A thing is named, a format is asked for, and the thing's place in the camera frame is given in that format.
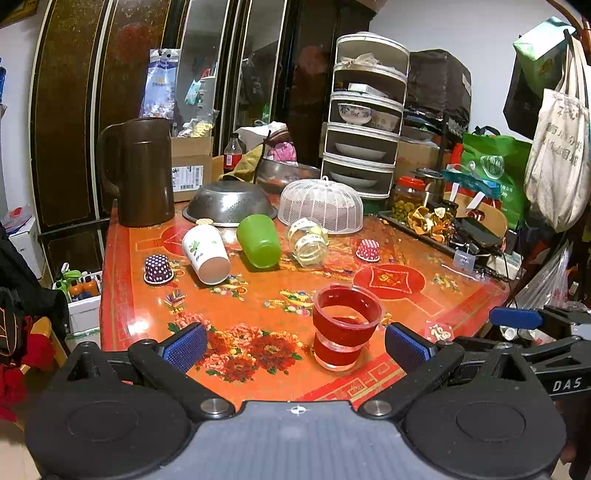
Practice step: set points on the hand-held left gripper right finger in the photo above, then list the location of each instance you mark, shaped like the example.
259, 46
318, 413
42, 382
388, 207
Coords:
408, 345

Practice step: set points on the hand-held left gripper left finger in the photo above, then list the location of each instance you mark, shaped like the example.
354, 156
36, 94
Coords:
187, 346

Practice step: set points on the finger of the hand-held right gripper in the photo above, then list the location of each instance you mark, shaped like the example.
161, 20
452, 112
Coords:
531, 353
515, 317

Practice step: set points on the green plastic cup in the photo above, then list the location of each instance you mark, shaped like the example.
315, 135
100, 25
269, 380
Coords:
259, 241

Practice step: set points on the red transparent plastic cup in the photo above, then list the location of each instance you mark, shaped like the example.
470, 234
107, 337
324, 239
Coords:
341, 330

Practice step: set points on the white paper cup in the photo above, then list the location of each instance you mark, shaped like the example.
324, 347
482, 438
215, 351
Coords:
205, 254

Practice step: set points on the metal tin cup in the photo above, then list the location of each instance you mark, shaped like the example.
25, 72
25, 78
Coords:
429, 184

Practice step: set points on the red paper sticker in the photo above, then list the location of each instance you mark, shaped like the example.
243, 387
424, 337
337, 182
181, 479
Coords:
438, 331

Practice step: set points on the white plastic bag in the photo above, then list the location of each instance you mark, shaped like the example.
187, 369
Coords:
547, 277

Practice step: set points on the black tray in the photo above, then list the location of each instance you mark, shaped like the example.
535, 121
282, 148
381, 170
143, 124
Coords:
466, 251

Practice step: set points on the purple dotted cupcake liner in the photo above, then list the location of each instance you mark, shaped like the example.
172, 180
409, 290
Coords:
158, 268

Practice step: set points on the red dotted cupcake liner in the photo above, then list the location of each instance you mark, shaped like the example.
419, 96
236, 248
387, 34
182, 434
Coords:
367, 249

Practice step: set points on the white box of bottles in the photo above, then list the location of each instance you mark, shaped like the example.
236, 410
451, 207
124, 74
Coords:
83, 300

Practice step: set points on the dried orange peels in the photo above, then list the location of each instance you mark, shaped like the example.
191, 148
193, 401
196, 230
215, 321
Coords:
431, 224

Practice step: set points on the clear glass jar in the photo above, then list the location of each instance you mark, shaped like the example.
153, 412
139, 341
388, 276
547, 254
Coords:
308, 242

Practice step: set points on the red-lidded pickle jar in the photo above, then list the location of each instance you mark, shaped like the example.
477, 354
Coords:
407, 198

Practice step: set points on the metal colander bowl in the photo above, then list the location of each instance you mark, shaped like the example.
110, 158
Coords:
228, 203

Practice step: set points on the green shopping bag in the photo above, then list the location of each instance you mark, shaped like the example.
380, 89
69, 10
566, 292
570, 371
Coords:
496, 166

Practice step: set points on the white mesh food cover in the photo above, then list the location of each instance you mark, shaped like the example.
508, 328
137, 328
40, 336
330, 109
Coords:
321, 205

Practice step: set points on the red cloth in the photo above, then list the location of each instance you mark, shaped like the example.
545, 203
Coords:
18, 369

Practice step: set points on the canvas tote bag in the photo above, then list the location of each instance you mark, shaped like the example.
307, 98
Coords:
561, 152

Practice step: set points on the dark clothing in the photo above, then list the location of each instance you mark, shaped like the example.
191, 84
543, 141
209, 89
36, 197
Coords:
27, 281

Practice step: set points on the white plate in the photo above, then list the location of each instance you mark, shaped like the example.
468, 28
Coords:
358, 179
360, 150

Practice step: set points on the brown plastic pitcher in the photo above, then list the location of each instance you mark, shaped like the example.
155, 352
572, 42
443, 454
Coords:
141, 175

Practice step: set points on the yellow-green cloth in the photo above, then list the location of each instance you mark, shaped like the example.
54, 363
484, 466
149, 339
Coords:
244, 166

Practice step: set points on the white cardboard box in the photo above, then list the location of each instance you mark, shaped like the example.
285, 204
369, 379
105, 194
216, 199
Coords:
25, 242

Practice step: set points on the cola bottle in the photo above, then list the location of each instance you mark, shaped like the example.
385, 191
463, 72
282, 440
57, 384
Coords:
233, 154

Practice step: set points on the metal basin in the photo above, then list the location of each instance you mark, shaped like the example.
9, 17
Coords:
288, 173

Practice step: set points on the black hanging bag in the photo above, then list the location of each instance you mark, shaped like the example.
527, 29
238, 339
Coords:
524, 101

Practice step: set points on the pink cloth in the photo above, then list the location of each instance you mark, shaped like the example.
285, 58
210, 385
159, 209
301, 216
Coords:
282, 151

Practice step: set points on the pale patterned bowl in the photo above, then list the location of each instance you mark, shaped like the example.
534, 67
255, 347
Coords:
385, 121

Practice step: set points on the floral ceramic bowl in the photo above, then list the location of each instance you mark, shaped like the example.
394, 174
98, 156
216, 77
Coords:
354, 113

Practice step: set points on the dark covered appliance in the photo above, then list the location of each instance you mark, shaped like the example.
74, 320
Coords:
438, 87

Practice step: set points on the dark wooden wardrobe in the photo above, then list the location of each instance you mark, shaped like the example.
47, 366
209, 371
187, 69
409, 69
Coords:
74, 115

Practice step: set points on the hanging snack bag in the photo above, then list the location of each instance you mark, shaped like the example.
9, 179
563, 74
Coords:
159, 87

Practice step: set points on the tiered mesh food rack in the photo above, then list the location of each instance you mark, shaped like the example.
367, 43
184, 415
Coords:
364, 87

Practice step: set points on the green and white packet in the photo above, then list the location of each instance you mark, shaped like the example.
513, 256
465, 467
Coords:
542, 46

